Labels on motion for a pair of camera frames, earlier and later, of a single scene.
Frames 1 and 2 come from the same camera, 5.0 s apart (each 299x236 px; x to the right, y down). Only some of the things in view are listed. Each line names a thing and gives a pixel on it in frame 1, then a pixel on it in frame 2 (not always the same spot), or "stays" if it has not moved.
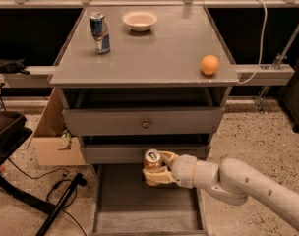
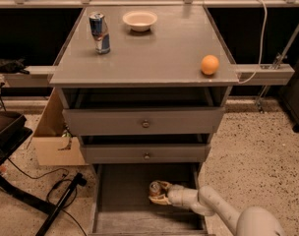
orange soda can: x=152 y=157 to x=154 y=189
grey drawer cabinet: x=137 y=78 stays
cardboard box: x=53 y=146 stays
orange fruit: x=209 y=64 stays
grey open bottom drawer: x=123 y=204 stays
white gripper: x=183 y=168 to x=176 y=194
